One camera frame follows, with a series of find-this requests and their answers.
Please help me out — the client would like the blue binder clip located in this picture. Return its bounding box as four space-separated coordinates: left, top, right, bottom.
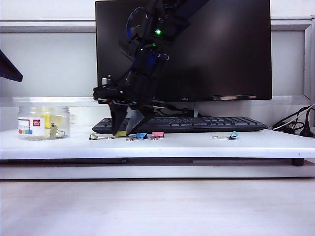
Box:
126 132 148 142

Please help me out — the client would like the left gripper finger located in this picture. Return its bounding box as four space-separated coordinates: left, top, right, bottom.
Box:
0 49 23 83

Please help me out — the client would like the pink binder clip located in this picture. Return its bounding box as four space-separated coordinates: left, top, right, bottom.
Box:
150 131 165 141

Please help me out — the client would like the thick black power cable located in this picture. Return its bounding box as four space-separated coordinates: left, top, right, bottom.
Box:
272 104 315 135

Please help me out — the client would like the teal binder clip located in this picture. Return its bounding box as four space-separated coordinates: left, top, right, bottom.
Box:
211 131 239 141

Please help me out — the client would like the thin black monitor cable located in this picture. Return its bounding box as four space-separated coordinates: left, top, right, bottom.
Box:
152 99 197 118

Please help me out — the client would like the black power plug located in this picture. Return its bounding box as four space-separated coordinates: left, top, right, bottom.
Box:
299 108 315 137

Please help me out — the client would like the small yellow binder clip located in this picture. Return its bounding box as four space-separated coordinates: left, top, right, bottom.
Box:
88 133 116 141

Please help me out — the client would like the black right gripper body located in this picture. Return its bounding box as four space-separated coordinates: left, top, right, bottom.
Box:
93 71 164 111

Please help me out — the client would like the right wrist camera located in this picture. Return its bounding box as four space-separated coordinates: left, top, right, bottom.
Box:
98 73 116 89

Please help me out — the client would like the white desk riser board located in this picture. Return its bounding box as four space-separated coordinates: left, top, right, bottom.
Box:
0 127 315 160

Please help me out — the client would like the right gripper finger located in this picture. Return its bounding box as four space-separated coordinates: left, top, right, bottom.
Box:
126 108 146 135
109 102 128 136

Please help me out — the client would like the clear plastic jar with label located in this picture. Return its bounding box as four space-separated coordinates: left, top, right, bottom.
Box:
17 106 71 141

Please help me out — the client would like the gray aluminium partition rail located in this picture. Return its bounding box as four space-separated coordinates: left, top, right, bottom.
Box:
0 19 315 34

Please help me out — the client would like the white cable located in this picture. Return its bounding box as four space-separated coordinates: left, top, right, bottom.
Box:
272 107 315 130

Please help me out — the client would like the black computer keyboard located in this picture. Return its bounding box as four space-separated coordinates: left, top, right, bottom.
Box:
91 116 268 135

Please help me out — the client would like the shiny silver partition rail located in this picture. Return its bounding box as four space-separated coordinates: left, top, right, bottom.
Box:
0 97 311 108

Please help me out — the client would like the black computer monitor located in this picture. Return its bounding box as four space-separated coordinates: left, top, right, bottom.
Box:
94 0 273 105

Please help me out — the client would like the aluminium partition post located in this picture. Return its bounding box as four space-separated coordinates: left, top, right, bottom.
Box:
303 16 315 101

